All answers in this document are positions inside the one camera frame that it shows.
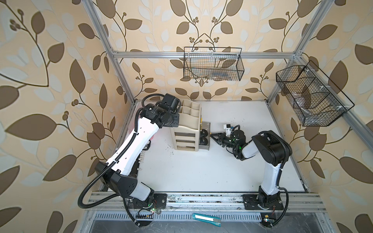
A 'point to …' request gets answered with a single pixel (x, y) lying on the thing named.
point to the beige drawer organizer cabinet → (186, 136)
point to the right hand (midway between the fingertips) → (210, 136)
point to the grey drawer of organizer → (206, 125)
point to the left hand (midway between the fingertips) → (170, 118)
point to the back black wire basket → (222, 63)
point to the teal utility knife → (209, 219)
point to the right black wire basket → (316, 100)
